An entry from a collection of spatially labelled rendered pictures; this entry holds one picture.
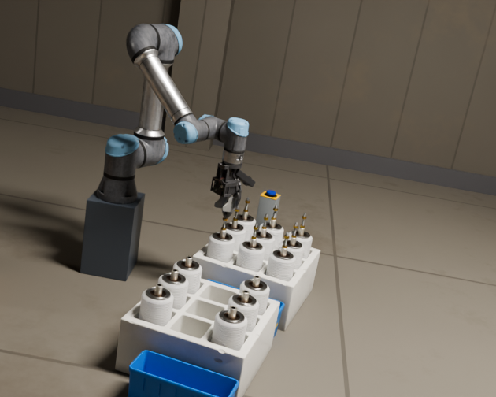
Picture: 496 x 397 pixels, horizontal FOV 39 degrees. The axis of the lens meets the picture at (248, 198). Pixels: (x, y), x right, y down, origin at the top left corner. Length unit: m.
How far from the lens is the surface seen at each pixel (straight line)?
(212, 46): 4.38
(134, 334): 2.14
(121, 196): 2.63
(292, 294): 2.50
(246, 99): 4.61
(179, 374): 2.11
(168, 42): 2.60
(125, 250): 2.68
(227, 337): 2.06
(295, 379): 2.33
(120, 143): 2.59
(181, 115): 2.40
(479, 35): 4.66
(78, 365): 2.25
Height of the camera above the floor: 1.26
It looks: 19 degrees down
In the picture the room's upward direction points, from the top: 10 degrees clockwise
